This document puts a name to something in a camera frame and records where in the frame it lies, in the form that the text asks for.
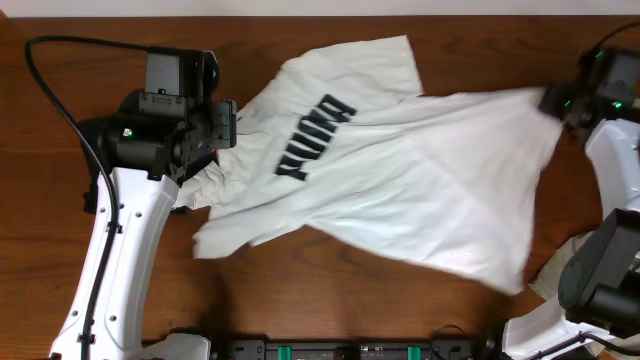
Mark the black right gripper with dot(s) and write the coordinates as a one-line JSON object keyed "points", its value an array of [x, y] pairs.
{"points": [[551, 104]]}

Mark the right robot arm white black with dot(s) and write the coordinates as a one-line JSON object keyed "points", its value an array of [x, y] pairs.
{"points": [[597, 299]]}

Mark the white Puma t-shirt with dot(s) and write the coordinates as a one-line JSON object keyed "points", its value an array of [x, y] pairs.
{"points": [[344, 140]]}

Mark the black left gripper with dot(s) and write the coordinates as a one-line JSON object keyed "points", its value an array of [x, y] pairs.
{"points": [[223, 125]]}

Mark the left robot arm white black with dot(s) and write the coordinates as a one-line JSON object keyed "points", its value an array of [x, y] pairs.
{"points": [[153, 143]]}

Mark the black folded garment orange trim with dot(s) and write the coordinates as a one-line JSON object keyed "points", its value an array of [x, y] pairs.
{"points": [[92, 129]]}

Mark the grey garment at right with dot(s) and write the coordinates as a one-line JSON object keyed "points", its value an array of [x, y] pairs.
{"points": [[546, 282]]}

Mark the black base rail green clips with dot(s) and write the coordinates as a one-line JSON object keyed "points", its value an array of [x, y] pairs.
{"points": [[447, 343]]}

